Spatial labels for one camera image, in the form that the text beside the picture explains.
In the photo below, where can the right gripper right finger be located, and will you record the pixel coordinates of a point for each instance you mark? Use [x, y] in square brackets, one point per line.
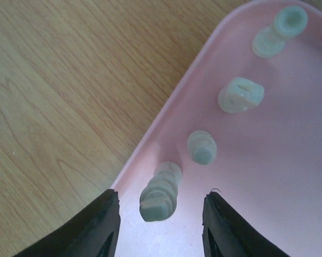
[226, 233]

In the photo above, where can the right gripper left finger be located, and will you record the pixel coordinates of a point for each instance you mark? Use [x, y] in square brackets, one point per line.
[92, 232]

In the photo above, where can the white queen piece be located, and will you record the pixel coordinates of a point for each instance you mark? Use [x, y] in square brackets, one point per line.
[158, 200]

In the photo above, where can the white bishop piece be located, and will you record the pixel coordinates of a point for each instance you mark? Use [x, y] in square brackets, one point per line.
[202, 147]

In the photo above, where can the white knight piece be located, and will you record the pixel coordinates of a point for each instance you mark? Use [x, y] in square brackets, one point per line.
[240, 95]

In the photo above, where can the white rook piece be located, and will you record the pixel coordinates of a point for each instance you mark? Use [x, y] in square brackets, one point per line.
[288, 23]

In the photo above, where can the pink plastic tray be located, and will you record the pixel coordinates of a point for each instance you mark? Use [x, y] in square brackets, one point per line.
[269, 159]

